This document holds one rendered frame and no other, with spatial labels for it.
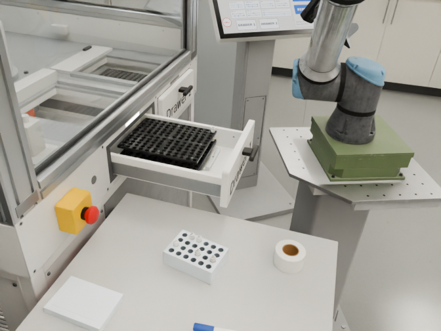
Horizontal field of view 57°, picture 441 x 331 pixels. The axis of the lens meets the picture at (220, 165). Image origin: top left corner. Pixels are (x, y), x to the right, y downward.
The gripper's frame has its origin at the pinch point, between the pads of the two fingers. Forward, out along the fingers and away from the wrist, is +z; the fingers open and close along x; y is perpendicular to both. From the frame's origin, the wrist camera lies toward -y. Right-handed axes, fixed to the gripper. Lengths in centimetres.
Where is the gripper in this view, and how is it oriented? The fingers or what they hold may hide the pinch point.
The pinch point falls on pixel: (331, 44)
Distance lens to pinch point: 129.0
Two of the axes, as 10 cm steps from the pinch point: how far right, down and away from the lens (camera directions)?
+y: 5.9, -1.5, -7.9
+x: 8.0, 0.6, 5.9
